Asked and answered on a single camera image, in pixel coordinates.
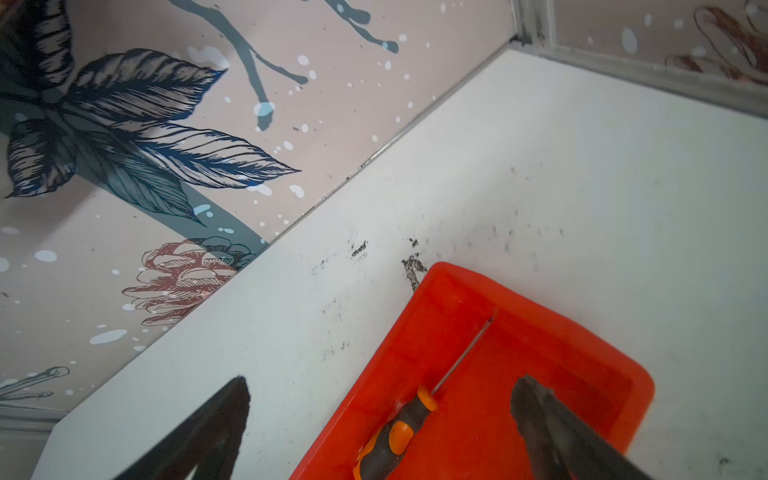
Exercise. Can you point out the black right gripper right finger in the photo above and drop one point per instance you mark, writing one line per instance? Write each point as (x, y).
(559, 444)

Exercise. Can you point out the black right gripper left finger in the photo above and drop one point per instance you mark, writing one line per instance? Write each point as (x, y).
(205, 445)

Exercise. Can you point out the orange black screwdriver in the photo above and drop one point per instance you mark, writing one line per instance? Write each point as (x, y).
(383, 453)

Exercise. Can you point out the red plastic bin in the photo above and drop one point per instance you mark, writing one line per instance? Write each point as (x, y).
(468, 339)

